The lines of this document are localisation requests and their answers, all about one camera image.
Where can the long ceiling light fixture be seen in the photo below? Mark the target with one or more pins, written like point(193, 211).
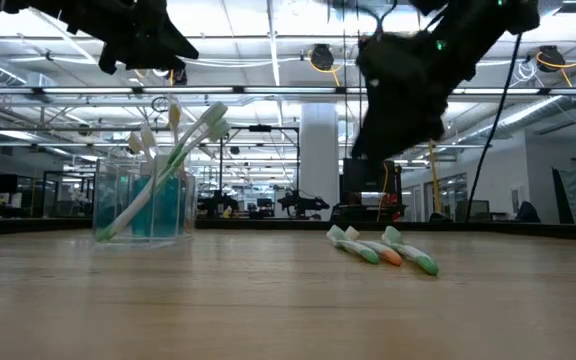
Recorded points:
point(268, 90)

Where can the clear acrylic organizer box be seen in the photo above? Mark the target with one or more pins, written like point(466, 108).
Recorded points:
point(143, 241)

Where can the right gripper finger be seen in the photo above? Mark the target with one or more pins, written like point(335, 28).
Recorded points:
point(415, 132)
point(375, 145)

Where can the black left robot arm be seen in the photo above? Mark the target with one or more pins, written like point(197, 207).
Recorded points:
point(43, 7)

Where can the silver ventilation duct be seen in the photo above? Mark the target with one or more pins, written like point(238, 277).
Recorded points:
point(513, 120)

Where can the black background gantry frame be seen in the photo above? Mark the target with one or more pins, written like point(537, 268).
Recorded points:
point(260, 128)

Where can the black aluminium table frame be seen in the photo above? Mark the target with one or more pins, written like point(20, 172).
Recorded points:
point(268, 225)

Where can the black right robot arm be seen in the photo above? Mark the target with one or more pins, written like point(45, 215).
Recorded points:
point(483, 25)

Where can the green white toothbrush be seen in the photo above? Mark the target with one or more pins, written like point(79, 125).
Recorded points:
point(418, 259)
point(357, 249)
point(219, 129)
point(215, 112)

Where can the black chair backrest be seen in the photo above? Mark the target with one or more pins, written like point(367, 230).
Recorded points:
point(528, 212)

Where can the black slanted panel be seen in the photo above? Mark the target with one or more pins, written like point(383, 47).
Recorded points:
point(562, 200)

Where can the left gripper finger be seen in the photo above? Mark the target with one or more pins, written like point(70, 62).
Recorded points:
point(173, 42)
point(158, 61)

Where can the grey monitor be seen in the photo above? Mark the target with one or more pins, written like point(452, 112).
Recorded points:
point(473, 211)

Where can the white square pillar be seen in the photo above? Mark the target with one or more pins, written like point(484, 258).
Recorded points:
point(318, 160)

